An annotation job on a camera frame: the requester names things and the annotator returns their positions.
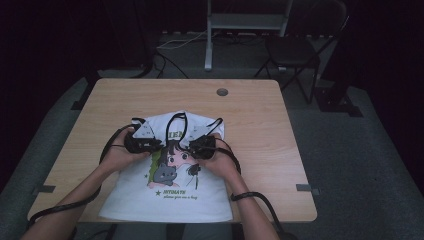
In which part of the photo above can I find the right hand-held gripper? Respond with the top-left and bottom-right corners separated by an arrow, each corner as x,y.
187,124 -> 218,161

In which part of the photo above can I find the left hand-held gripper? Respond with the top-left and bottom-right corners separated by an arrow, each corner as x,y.
123,119 -> 165,155

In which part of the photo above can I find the white cartoon print tank top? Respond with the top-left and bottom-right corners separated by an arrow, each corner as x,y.
98,110 -> 234,224

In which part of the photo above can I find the person's right hand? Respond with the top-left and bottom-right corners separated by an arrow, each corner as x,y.
194,132 -> 240,181

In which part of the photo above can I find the person's left hand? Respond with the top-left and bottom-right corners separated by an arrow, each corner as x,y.
99,128 -> 151,175

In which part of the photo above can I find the grey tape strip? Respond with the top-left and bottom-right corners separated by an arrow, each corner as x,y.
33,184 -> 57,196
295,183 -> 321,196

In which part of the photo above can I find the black folding chair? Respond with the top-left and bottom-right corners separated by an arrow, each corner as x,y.
254,0 -> 351,105

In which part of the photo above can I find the grey metal stand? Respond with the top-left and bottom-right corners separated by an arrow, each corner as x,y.
204,0 -> 294,72

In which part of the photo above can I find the black floor stand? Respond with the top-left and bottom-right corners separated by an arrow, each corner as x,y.
314,0 -> 364,118

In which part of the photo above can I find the right hand-held gripper black cable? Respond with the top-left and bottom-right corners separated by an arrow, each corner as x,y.
213,137 -> 299,240

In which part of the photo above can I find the hand-held gripper black cable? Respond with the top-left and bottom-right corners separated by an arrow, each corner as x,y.
213,137 -> 299,240
26,123 -> 134,231

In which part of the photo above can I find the black floor cable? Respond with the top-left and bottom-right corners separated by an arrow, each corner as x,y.
154,51 -> 189,79

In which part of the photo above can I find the left hand-held gripper black cable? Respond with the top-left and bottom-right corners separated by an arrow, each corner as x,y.
26,123 -> 134,231

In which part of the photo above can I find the white floor cable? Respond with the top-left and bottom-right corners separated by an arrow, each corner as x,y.
156,29 -> 209,51

